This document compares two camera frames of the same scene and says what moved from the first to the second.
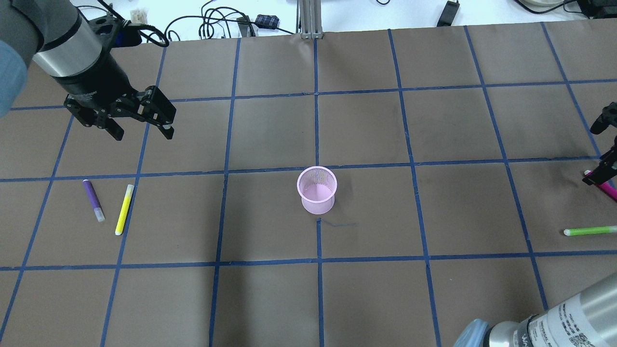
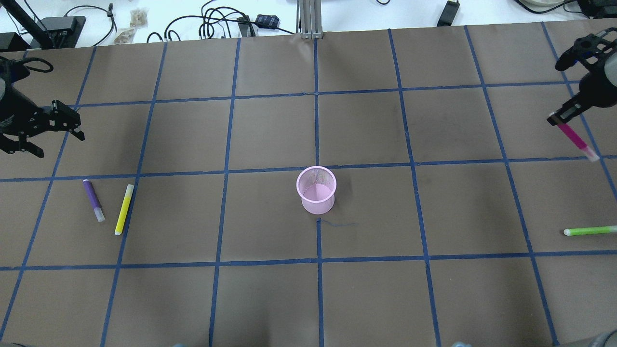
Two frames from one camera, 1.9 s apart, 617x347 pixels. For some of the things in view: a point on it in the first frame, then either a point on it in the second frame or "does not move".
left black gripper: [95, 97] to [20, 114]
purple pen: [94, 200] does not move
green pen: [584, 231] does not move
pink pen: [606, 187] to [591, 155]
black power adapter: [449, 13] does not move
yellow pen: [124, 209] does not move
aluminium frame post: [309, 21] does not move
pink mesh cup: [317, 185] does not move
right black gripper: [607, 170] to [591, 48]
